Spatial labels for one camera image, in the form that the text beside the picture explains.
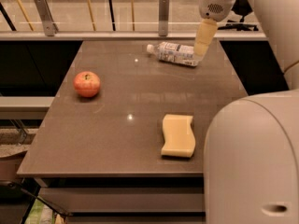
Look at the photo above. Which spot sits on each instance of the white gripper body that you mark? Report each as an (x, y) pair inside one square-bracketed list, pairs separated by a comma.
[(214, 7)]

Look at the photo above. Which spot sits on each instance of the yellow wavy sponge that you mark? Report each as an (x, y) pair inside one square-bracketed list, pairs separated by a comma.
[(179, 140)]

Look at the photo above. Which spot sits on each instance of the grey table drawer base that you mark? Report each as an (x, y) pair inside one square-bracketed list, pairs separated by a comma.
[(178, 199)]

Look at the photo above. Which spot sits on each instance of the black office chair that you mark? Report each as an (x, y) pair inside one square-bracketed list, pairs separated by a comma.
[(243, 9)]

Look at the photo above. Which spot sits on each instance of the red apple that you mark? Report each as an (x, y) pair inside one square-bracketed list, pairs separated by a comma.
[(87, 84)]

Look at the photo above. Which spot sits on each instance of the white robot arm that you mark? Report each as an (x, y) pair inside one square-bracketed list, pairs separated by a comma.
[(251, 152)]

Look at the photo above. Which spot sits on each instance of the middle metal railing bracket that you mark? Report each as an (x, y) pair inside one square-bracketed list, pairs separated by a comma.
[(163, 17)]

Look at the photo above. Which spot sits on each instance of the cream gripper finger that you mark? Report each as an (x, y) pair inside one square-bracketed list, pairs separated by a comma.
[(204, 35)]

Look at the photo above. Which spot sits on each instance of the left metal railing bracket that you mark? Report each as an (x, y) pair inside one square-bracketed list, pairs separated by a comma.
[(49, 26)]

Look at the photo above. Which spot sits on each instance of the clear blue-labelled plastic bottle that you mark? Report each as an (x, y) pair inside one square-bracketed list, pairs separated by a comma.
[(174, 53)]

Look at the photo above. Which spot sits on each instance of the metal railing bracket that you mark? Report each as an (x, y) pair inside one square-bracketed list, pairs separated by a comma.
[(163, 17), (49, 26)]

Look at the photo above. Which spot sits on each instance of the metal railing bar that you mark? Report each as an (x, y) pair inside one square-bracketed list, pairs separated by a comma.
[(84, 36)]

